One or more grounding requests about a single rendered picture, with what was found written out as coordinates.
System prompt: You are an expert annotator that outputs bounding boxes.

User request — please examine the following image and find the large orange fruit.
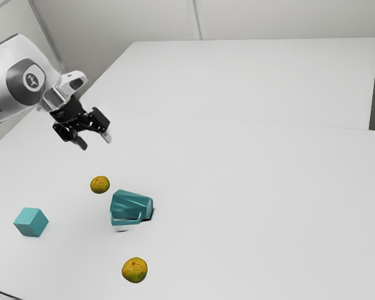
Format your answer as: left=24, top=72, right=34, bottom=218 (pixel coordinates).
left=121, top=256, right=149, bottom=284

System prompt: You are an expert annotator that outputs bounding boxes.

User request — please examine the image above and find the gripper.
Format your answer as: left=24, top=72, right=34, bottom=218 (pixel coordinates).
left=49, top=96, right=113, bottom=151

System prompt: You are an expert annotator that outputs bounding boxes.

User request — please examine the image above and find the small orange fruit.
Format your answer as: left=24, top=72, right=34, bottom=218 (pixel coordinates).
left=89, top=175, right=111, bottom=195

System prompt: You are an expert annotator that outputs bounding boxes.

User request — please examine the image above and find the teal faceted mug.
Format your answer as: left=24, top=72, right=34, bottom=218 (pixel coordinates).
left=109, top=189, right=154, bottom=227

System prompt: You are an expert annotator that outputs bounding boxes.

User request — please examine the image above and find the teal cube block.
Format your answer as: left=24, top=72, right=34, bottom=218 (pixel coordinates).
left=12, top=207, right=49, bottom=239

